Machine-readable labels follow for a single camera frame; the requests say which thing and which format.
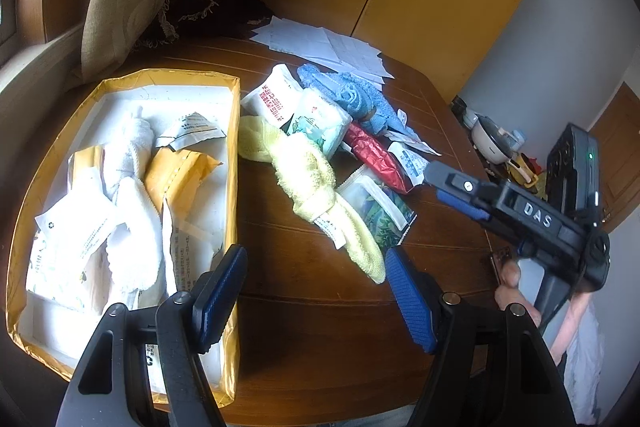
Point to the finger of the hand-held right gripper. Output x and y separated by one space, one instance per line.
460 182
465 207

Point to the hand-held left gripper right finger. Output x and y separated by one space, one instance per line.
410 302

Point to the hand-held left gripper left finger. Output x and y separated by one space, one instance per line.
220 302

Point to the thin white strip packet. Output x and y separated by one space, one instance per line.
420 147

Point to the small white printed packet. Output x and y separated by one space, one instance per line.
407 162

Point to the white packet black text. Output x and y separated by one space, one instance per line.
187 247

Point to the clear packet leaf print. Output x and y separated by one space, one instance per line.
380 207

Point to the dark red foil packet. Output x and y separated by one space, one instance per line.
375 152

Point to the fluffy white towel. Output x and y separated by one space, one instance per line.
137 237

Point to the yellow plastic packet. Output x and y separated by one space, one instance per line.
175 172
82 167

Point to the yellow towel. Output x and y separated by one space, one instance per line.
300 172

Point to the wet wipes pack green print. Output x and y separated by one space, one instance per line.
320 119

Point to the white packets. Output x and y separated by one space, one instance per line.
55 282

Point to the knotted white towel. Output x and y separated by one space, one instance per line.
127 147

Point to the yellow taped cardboard box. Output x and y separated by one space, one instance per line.
120 82

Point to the person's right forearm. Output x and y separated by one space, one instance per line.
575 322

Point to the person's right hand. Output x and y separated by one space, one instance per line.
510 277

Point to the grey white cooking pot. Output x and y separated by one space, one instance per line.
492 139

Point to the yellow toy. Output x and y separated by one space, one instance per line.
525 167

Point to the wooden door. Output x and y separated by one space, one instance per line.
620 147

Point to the blue towel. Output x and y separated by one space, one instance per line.
345 89

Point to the person's white clothing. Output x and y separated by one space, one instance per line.
590 367

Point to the yellow wooden wardrobe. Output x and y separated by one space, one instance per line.
450 7

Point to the stack of white papers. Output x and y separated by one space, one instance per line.
310 39

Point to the dark fringed cloth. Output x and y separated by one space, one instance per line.
235 7

